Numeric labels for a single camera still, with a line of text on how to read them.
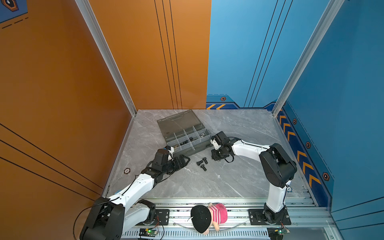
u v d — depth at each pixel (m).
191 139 1.02
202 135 1.05
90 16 0.72
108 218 0.41
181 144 0.97
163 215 0.74
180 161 0.76
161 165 0.66
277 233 0.70
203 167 0.89
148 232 0.71
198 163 0.92
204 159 0.94
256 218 0.72
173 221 0.73
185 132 1.02
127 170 0.89
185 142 1.00
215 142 0.80
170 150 0.81
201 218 0.66
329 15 0.72
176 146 0.99
